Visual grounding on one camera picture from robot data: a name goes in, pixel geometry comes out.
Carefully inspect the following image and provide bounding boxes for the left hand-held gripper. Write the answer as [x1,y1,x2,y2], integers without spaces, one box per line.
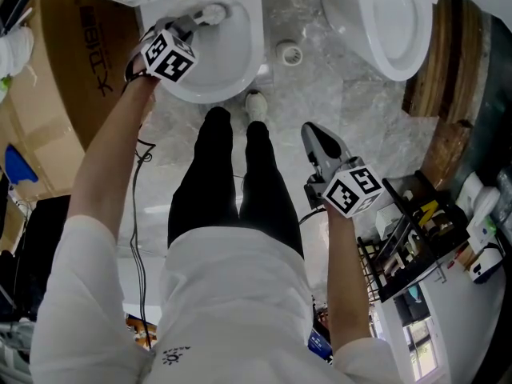
[139,12,202,84]

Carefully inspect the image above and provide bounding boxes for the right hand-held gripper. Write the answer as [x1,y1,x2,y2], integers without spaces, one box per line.
[300,122,386,219]

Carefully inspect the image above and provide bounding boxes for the white toilet brush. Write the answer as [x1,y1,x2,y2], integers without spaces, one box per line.
[187,2,230,28]

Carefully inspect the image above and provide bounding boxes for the white toilet bowl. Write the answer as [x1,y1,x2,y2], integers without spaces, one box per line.
[78,0,267,105]

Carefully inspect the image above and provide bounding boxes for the person's right forearm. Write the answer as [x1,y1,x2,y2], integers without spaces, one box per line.
[326,208,376,352]

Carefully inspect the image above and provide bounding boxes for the person's left forearm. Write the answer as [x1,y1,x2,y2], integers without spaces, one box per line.
[66,72,162,231]

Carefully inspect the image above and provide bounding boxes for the white toilet with closed lid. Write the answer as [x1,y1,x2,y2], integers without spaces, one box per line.
[318,0,435,82]

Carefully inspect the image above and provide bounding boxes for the person's white shoe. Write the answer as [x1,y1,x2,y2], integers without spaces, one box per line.
[244,89,269,124]

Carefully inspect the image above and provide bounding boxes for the round white floor drain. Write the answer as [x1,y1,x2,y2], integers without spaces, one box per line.
[275,39,304,67]

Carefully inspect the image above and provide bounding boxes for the small white box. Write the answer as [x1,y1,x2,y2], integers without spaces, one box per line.
[375,205,406,240]

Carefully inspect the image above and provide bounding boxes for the person's black trousers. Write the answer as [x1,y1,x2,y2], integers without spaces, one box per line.
[166,106,306,260]

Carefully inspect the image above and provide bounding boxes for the dark wooden board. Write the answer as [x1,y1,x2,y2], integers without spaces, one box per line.
[401,0,486,192]

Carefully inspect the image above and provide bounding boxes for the large brown cardboard box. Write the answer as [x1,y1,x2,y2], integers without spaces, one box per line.
[0,0,155,202]

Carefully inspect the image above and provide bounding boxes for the white cloth bundle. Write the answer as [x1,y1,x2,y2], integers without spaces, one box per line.
[0,25,35,76]

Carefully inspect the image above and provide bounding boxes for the person's white shirt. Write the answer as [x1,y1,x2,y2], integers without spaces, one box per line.
[29,215,414,384]

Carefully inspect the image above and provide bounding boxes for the blue box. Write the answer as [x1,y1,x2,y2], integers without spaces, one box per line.
[307,327,334,362]

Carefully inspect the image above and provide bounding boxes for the blue plastic piece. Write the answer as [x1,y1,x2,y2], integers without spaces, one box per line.
[4,143,40,186]

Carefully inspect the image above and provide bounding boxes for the black bag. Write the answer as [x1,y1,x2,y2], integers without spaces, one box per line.
[0,194,72,320]

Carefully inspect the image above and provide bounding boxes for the grey sneaker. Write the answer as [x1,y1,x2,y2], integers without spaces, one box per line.
[0,319,36,384]

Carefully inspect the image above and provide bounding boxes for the short black cable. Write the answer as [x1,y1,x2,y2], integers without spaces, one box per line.
[298,207,328,226]

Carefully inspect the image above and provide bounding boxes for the black wire rack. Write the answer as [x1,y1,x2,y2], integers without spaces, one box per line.
[356,170,472,304]

